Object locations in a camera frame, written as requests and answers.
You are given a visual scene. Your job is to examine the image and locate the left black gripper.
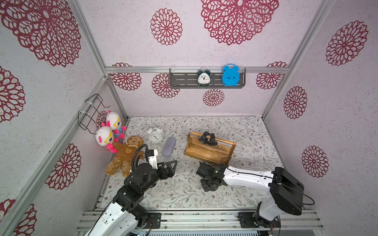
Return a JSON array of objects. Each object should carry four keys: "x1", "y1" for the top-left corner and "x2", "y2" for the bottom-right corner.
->
[{"x1": 142, "y1": 159, "x2": 177, "y2": 194}]

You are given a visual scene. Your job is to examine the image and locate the wooden watch stand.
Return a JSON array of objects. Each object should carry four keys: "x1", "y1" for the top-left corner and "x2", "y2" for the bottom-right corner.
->
[{"x1": 184, "y1": 131, "x2": 237, "y2": 164}]

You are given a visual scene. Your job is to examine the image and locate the black watch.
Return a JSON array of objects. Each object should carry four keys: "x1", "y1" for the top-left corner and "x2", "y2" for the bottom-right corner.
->
[
  {"x1": 208, "y1": 133, "x2": 218, "y2": 146},
  {"x1": 199, "y1": 131, "x2": 210, "y2": 145}
]

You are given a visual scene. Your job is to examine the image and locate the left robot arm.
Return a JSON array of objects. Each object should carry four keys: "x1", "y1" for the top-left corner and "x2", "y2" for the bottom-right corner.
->
[{"x1": 86, "y1": 160, "x2": 178, "y2": 236}]

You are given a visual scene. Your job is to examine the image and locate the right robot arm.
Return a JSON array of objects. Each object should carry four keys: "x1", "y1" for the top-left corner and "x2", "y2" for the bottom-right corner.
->
[{"x1": 196, "y1": 162, "x2": 315, "y2": 230}]

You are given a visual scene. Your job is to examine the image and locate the grey glasses case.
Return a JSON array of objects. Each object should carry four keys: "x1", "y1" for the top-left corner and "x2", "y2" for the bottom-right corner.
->
[{"x1": 162, "y1": 137, "x2": 176, "y2": 157}]

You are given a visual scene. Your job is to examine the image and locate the white alarm clock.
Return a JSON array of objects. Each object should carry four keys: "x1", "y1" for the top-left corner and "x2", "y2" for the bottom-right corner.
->
[{"x1": 147, "y1": 126, "x2": 164, "y2": 143}]

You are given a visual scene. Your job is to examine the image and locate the brown teddy bear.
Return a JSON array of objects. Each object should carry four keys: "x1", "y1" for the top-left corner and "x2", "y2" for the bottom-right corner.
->
[{"x1": 105, "y1": 136, "x2": 144, "y2": 178}]

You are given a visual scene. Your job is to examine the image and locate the white pink plush doll front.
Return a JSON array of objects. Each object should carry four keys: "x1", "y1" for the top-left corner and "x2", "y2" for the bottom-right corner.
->
[{"x1": 95, "y1": 126, "x2": 117, "y2": 153}]

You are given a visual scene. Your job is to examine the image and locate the white pink plush doll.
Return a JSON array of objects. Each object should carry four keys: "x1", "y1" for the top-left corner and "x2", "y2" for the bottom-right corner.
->
[
  {"x1": 101, "y1": 111, "x2": 127, "y2": 142},
  {"x1": 95, "y1": 126, "x2": 117, "y2": 153}
]

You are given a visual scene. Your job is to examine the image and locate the white pink plush doll back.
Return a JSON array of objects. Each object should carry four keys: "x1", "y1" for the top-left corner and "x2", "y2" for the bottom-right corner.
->
[{"x1": 101, "y1": 111, "x2": 127, "y2": 142}]

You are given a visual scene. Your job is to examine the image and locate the dark green alarm clock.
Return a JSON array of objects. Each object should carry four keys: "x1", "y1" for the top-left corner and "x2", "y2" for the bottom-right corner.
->
[{"x1": 197, "y1": 70, "x2": 211, "y2": 87}]

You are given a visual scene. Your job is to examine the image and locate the blue alarm clock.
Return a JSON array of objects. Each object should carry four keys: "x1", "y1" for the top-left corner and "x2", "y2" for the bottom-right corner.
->
[{"x1": 221, "y1": 64, "x2": 240, "y2": 87}]

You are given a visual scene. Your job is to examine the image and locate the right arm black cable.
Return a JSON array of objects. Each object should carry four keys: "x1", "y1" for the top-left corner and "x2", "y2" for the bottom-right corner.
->
[{"x1": 221, "y1": 156, "x2": 316, "y2": 206}]

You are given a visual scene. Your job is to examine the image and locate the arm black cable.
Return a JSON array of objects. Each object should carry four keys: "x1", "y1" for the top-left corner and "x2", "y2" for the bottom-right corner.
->
[
  {"x1": 221, "y1": 156, "x2": 316, "y2": 206},
  {"x1": 131, "y1": 144, "x2": 150, "y2": 172}
]

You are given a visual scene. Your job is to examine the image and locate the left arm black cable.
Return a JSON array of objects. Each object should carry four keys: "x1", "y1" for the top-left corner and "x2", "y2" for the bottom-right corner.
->
[{"x1": 131, "y1": 144, "x2": 150, "y2": 172}]

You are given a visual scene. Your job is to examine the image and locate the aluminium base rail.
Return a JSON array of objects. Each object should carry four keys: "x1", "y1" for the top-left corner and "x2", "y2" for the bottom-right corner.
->
[{"x1": 76, "y1": 208, "x2": 325, "y2": 236}]

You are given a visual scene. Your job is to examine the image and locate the grey wall shelf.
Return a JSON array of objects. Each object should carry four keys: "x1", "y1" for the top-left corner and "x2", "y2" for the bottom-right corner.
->
[{"x1": 169, "y1": 68, "x2": 246, "y2": 89}]

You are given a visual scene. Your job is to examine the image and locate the black wire basket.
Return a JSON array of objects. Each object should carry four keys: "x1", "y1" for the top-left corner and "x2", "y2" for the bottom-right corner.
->
[{"x1": 77, "y1": 93, "x2": 110, "y2": 135}]

